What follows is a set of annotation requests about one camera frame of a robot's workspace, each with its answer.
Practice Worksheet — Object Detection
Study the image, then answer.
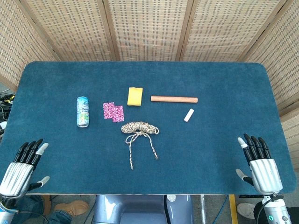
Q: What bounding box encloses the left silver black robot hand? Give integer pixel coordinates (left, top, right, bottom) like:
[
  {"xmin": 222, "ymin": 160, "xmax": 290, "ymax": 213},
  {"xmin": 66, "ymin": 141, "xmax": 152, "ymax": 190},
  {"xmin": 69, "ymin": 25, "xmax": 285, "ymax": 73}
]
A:
[{"xmin": 0, "ymin": 138, "xmax": 50, "ymax": 199}]

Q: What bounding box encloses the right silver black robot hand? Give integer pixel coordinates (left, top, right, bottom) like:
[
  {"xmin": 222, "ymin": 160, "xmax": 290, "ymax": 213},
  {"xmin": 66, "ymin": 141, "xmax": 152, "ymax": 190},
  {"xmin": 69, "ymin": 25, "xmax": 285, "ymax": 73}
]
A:
[{"xmin": 235, "ymin": 133, "xmax": 284, "ymax": 195}]

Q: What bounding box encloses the beige braided rope bundle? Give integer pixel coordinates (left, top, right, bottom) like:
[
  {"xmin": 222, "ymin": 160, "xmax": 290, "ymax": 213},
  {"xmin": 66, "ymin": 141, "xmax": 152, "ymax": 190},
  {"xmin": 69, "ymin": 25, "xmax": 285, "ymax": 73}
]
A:
[{"xmin": 121, "ymin": 121, "xmax": 160, "ymax": 170}]

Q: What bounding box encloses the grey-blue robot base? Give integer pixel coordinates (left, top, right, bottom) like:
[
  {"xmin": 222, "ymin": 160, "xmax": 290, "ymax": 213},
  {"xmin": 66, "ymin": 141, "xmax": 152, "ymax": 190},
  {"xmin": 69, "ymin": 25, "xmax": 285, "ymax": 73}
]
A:
[{"xmin": 93, "ymin": 195, "xmax": 194, "ymax": 224}]

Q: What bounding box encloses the blue jeans leg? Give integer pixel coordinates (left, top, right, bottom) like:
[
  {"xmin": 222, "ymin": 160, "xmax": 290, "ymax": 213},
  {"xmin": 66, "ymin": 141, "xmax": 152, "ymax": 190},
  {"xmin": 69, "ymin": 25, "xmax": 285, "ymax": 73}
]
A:
[
  {"xmin": 14, "ymin": 195, "xmax": 45, "ymax": 222},
  {"xmin": 45, "ymin": 210, "xmax": 73, "ymax": 224}
]

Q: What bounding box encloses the white sneaker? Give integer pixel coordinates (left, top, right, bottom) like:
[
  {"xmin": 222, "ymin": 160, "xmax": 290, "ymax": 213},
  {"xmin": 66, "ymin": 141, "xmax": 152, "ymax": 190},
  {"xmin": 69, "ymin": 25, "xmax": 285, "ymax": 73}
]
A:
[{"xmin": 237, "ymin": 203, "xmax": 256, "ymax": 219}]

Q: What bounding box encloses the dark blue table mat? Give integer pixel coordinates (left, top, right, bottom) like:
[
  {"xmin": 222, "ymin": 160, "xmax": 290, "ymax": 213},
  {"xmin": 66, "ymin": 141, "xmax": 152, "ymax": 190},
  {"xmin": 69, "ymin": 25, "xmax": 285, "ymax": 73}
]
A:
[{"xmin": 0, "ymin": 61, "xmax": 297, "ymax": 196}]

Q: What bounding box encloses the tan work boot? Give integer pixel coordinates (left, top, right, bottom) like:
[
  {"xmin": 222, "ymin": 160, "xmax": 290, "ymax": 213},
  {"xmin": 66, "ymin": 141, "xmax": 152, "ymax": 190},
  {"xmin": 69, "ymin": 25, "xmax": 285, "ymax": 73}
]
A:
[{"xmin": 54, "ymin": 200, "xmax": 90, "ymax": 217}]

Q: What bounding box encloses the metal table leg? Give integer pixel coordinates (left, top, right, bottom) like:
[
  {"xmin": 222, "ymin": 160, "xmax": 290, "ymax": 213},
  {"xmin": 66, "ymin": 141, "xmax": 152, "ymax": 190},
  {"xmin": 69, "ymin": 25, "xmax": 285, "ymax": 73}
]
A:
[{"xmin": 200, "ymin": 195, "xmax": 207, "ymax": 224}]

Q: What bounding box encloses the light blue drink can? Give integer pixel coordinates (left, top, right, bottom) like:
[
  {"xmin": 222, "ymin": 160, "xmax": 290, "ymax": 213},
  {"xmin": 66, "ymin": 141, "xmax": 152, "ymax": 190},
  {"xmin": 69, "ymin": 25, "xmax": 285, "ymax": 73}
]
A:
[{"xmin": 76, "ymin": 96, "xmax": 91, "ymax": 128}]

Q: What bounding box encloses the white eraser block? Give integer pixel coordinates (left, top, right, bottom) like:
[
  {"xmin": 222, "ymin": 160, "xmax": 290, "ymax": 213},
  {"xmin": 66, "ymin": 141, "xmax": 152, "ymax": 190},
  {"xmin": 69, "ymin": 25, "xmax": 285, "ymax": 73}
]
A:
[{"xmin": 183, "ymin": 108, "xmax": 195, "ymax": 123}]

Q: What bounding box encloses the pink patterned card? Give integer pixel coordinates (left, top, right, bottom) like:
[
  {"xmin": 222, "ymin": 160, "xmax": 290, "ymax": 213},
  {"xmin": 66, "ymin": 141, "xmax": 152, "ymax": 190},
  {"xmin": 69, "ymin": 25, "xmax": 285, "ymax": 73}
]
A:
[
  {"xmin": 112, "ymin": 105, "xmax": 125, "ymax": 123},
  {"xmin": 102, "ymin": 102, "xmax": 117, "ymax": 120}
]

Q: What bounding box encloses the bamboo folding screen panel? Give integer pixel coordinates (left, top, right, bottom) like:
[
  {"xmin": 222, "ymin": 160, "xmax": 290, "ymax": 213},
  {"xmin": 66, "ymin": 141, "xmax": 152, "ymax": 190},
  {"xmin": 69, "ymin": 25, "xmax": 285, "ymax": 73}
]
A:
[
  {"xmin": 21, "ymin": 0, "xmax": 120, "ymax": 62},
  {"xmin": 0, "ymin": 0, "xmax": 59, "ymax": 87},
  {"xmin": 179, "ymin": 0, "xmax": 288, "ymax": 63},
  {"xmin": 242, "ymin": 0, "xmax": 299, "ymax": 171},
  {"xmin": 102, "ymin": 0, "xmax": 194, "ymax": 62}
]

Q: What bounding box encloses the brown wooden stick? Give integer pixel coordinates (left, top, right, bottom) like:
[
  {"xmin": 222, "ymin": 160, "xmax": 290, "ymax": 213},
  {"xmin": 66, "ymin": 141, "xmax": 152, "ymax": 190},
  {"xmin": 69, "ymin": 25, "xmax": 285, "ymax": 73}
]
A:
[{"xmin": 150, "ymin": 95, "xmax": 199, "ymax": 104}]

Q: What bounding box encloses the yellow sponge block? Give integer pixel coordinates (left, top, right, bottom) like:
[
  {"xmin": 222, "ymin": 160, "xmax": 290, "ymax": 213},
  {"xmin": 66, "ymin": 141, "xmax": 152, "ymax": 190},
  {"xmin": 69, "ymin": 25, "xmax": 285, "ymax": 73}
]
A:
[{"xmin": 127, "ymin": 87, "xmax": 143, "ymax": 107}]

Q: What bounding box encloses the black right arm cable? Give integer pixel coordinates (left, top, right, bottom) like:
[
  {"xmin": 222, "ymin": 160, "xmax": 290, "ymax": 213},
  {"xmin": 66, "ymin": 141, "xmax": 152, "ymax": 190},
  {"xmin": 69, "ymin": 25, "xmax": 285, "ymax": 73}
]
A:
[{"xmin": 256, "ymin": 195, "xmax": 285, "ymax": 224}]

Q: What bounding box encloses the blue floor cable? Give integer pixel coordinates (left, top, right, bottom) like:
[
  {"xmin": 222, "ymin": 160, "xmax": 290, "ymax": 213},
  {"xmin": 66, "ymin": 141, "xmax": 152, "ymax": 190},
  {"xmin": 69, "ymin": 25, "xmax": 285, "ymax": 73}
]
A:
[{"xmin": 214, "ymin": 195, "xmax": 229, "ymax": 224}]

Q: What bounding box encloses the black cable bundle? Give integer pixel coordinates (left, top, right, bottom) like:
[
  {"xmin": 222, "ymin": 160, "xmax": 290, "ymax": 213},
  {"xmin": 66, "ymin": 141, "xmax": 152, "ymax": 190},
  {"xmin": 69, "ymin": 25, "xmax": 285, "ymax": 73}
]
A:
[{"xmin": 0, "ymin": 92, "xmax": 16, "ymax": 122}]

